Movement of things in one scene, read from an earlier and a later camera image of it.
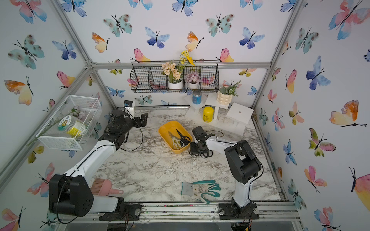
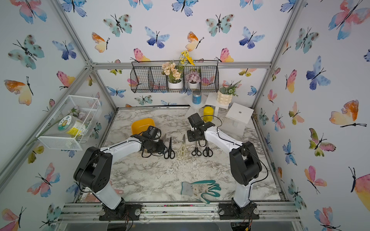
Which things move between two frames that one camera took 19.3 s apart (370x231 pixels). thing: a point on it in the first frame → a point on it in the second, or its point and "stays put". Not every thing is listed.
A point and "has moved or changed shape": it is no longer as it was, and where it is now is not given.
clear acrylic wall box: (72, 122) stays put
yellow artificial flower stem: (184, 56) stays put
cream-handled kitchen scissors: (177, 142) → (183, 152)
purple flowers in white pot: (193, 78) stays put
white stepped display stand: (232, 118) stays put
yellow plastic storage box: (172, 127) → (140, 126)
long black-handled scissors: (184, 140) → (207, 151)
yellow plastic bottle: (208, 114) stays put
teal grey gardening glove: (199, 189) stays put
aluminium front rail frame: (285, 211) stays put
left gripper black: (143, 121) → (161, 148)
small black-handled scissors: (206, 153) has moved or changed shape
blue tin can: (196, 96) stays put
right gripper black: (191, 147) → (189, 132)
